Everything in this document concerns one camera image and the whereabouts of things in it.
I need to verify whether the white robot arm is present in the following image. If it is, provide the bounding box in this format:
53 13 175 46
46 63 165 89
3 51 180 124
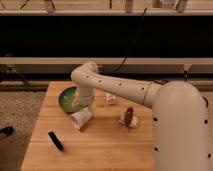
71 62 213 171

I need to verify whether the black eraser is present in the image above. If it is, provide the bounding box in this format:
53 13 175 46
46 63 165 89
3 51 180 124
48 131 64 151

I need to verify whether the white tube bottle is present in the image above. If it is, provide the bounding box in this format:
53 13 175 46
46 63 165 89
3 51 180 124
106 92 117 105

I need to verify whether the black hanging cable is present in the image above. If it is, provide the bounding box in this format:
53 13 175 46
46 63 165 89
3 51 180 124
108 7 148 76

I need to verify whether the black chair base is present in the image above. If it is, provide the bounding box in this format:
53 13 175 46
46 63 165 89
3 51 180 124
0 126 14 135

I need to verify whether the red and white toy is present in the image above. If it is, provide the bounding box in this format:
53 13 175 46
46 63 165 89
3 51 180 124
119 107 139 128

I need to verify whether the wooden board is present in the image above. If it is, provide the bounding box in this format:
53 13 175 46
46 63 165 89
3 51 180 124
21 81 154 171

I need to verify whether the green bowl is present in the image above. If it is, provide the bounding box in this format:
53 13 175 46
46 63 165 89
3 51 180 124
58 86 83 113

